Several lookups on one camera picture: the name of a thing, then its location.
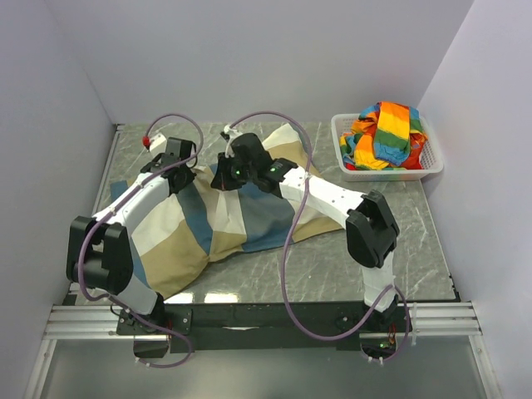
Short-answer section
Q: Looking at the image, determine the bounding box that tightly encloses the blue beige white pillowcase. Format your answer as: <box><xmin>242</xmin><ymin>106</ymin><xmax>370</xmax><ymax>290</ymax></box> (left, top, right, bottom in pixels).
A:
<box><xmin>133</xmin><ymin>123</ymin><xmax>350</xmax><ymax>303</ymax></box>

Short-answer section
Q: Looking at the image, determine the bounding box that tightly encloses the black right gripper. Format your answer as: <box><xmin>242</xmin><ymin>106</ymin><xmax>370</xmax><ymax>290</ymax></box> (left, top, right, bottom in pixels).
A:
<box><xmin>211</xmin><ymin>152</ymin><xmax>257</xmax><ymax>192</ymax></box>

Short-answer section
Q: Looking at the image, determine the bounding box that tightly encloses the white plastic basket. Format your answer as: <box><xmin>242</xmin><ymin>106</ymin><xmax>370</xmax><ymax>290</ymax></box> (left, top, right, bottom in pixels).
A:
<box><xmin>331</xmin><ymin>112</ymin><xmax>445</xmax><ymax>183</ymax></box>

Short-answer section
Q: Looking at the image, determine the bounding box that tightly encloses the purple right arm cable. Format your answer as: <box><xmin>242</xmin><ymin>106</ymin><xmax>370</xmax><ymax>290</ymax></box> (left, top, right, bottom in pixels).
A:
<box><xmin>228</xmin><ymin>110</ymin><xmax>412</xmax><ymax>367</ymax></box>

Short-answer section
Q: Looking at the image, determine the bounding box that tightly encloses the aluminium rail frame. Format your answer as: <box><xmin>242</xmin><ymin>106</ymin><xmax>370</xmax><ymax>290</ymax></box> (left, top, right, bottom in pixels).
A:
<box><xmin>42</xmin><ymin>303</ymin><xmax>482</xmax><ymax>340</ymax></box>

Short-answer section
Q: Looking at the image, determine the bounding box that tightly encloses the rainbow striped cloth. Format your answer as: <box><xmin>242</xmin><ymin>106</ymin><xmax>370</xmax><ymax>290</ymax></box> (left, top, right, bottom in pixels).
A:
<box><xmin>339</xmin><ymin>101</ymin><xmax>428</xmax><ymax>171</ymax></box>

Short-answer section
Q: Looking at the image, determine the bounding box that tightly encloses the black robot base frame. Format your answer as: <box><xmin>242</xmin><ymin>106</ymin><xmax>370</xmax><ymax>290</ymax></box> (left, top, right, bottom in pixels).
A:
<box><xmin>116</xmin><ymin>301</ymin><xmax>412</xmax><ymax>358</ymax></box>

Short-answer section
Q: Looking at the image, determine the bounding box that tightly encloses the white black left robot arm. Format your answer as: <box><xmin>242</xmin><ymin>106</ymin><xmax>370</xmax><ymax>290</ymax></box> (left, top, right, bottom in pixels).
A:
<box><xmin>66</xmin><ymin>136</ymin><xmax>198</xmax><ymax>334</ymax></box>

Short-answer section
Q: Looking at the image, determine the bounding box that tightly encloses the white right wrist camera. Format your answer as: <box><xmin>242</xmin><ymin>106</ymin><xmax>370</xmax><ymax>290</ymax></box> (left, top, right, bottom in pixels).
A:
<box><xmin>220</xmin><ymin>125</ymin><xmax>243</xmax><ymax>158</ymax></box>

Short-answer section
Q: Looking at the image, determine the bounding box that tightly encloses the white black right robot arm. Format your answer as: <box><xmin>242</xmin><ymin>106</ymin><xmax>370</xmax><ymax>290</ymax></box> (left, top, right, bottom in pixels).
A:
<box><xmin>211</xmin><ymin>129</ymin><xmax>401</xmax><ymax>332</ymax></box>

